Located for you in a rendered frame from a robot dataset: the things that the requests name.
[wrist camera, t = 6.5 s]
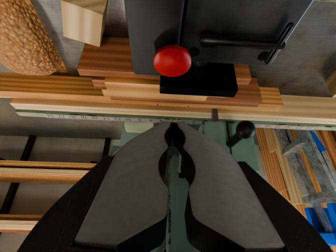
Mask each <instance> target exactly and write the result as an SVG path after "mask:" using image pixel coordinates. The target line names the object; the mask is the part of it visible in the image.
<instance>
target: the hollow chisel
mask: <svg viewBox="0 0 336 252"><path fill-rule="evenodd" d="M211 119H212V121H215V122H219V116H218V109H216V108H212V110H211Z"/></svg>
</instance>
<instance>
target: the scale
mask: <svg viewBox="0 0 336 252"><path fill-rule="evenodd" d="M44 115H45V116H46V117H47V118H54V119H75V120H97V121H118V122H140V123H162V122H163V121H169V122H171V123H174V122H183V123H186V124H187V125H201V123H202V121H193V120H172V119H150V118H129V117H108V116H87V115H66V114H45V113H44ZM254 125H255V127H256V128H268V129H289V130H313V129H314V128H316V126H298V125H277V124H256V123H254Z"/></svg>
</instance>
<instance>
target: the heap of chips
mask: <svg viewBox="0 0 336 252"><path fill-rule="evenodd" d="M0 62H1V63H2V64H3V65H4V66H5V67H7V68H8V69H10V70H11V71H13V72H16V73H19V74H25V75H36V76H45V75H51V74H52V73H54V72H55V73H69V72H68V70H67V68H66V67H65V65H64V63H63V61H62V59H61V57H60V55H59V53H58V51H57V50H56V48H55V46H54V44H53V42H52V40H51V38H50V36H49V35H48V33H47V31H46V29H45V27H44V25H43V23H42V21H41V19H40V18H39V16H38V14H37V12H36V10H35V8H34V6H33V4H32V2H31V1H30V0H0Z"/></svg>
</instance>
